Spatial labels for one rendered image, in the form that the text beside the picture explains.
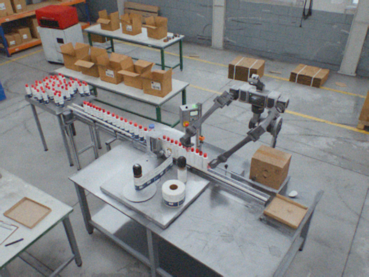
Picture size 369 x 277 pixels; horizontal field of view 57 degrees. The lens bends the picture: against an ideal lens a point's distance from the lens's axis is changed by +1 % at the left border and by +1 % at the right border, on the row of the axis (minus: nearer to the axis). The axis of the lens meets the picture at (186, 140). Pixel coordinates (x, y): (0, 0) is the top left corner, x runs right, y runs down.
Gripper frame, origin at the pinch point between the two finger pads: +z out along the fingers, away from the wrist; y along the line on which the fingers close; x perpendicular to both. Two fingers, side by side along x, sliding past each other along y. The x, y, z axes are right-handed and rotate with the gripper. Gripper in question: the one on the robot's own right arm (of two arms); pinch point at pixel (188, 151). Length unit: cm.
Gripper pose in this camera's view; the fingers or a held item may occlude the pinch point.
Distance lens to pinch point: 307.0
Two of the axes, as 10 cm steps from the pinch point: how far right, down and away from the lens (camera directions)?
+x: 5.9, -4.4, 6.8
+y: 8.1, 3.3, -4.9
